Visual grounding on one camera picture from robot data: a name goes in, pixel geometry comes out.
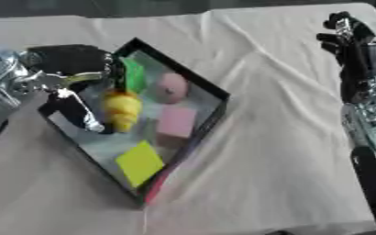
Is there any green block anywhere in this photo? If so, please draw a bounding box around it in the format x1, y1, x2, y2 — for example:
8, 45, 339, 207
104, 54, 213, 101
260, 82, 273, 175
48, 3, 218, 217
118, 56, 147, 95

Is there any pink square block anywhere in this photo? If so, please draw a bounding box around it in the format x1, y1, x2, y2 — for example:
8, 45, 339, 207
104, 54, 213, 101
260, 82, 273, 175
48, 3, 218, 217
154, 106, 200, 146

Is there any yellow square block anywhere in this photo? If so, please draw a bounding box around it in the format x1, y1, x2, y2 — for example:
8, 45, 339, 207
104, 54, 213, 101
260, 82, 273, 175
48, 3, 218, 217
114, 140, 168, 188

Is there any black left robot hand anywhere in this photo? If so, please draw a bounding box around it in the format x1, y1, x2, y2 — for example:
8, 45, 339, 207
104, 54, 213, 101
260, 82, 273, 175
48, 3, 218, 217
22, 44, 121, 135

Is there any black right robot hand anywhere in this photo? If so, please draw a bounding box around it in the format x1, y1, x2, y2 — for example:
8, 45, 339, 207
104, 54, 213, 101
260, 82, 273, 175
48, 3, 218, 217
315, 11, 376, 105

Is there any black box with white inside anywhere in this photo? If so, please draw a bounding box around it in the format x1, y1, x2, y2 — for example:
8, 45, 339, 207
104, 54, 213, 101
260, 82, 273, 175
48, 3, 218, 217
35, 37, 233, 209

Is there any yellow toy fruit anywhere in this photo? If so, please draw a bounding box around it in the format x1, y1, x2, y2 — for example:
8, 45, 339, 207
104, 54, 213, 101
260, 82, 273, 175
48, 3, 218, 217
101, 88, 145, 134

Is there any pink toy peach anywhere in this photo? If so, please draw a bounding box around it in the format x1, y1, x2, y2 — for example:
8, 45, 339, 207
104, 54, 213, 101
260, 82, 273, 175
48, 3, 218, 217
154, 73, 192, 104

